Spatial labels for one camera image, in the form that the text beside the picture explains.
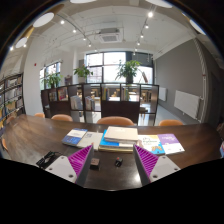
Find beige hardcover book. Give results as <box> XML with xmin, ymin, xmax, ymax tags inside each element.
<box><xmin>103</xmin><ymin>125</ymin><xmax>140</xmax><ymax>145</ymax></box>

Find small white wall radiator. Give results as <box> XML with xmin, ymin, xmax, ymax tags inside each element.
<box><xmin>158</xmin><ymin>87</ymin><xmax>168</xmax><ymax>102</ymax></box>

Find purple and white book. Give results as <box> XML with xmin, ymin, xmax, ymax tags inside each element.
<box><xmin>156</xmin><ymin>132</ymin><xmax>186</xmax><ymax>155</ymax></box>

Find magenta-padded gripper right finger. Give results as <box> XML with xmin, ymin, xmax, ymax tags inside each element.
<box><xmin>132</xmin><ymin>143</ymin><xmax>182</xmax><ymax>187</ymax></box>

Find small potted green plant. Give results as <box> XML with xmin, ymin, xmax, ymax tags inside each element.
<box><xmin>73</xmin><ymin>64</ymin><xmax>94</xmax><ymax>84</ymax></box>
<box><xmin>41</xmin><ymin>72</ymin><xmax>63</xmax><ymax>89</ymax></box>

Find dark blue and white book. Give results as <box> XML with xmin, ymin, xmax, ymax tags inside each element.
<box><xmin>61</xmin><ymin>127</ymin><xmax>89</xmax><ymax>148</ymax></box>

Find light blue cover book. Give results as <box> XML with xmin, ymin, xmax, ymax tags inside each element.
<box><xmin>98</xmin><ymin>129</ymin><xmax>136</xmax><ymax>149</ymax></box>

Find ceiling spot lights group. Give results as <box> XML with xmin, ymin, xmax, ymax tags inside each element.
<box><xmin>9</xmin><ymin>11</ymin><xmax>156</xmax><ymax>51</ymax></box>

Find orange chairs group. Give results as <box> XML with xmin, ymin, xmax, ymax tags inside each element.
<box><xmin>33</xmin><ymin>112</ymin><xmax>185</xmax><ymax>128</ymax></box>

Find black bundled power cable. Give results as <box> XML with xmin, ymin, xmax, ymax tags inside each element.
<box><xmin>35</xmin><ymin>150</ymin><xmax>63</xmax><ymax>170</ymax></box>

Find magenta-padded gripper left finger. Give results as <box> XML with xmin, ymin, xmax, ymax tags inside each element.
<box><xmin>44</xmin><ymin>143</ymin><xmax>95</xmax><ymax>187</ymax></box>

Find round ceiling light panels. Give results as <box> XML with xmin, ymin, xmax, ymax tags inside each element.
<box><xmin>14</xmin><ymin>0</ymin><xmax>207</xmax><ymax>49</ymax></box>

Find black power strip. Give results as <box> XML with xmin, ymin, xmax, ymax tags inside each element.
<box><xmin>89</xmin><ymin>157</ymin><xmax>101</xmax><ymax>171</ymax></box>

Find large white wall radiator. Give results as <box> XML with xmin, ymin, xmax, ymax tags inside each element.
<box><xmin>173</xmin><ymin>89</ymin><xmax>203</xmax><ymax>120</ymax></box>

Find wall bookcase with books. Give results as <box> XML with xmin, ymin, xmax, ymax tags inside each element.
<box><xmin>0</xmin><ymin>73</ymin><xmax>26</xmax><ymax>129</ymax></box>

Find large potted green plant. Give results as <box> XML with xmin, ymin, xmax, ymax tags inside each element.
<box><xmin>115</xmin><ymin>59</ymin><xmax>143</xmax><ymax>85</ymax></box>

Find ceiling air conditioner unit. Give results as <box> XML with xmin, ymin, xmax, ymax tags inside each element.
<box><xmin>98</xmin><ymin>27</ymin><xmax>124</xmax><ymax>44</ymax></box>

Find thick yellowish book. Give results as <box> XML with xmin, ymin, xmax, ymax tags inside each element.
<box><xmin>97</xmin><ymin>144</ymin><xmax>135</xmax><ymax>154</ymax></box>

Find dark brown open shelf unit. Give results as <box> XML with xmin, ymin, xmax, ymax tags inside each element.
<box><xmin>40</xmin><ymin>83</ymin><xmax>160</xmax><ymax>127</ymax></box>

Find white book with red dot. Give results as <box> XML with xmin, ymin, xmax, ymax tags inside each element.
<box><xmin>76</xmin><ymin>131</ymin><xmax>104</xmax><ymax>152</ymax></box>

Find colourful yellow and blue book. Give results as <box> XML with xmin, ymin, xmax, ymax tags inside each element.
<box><xmin>137</xmin><ymin>134</ymin><xmax>167</xmax><ymax>156</ymax></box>

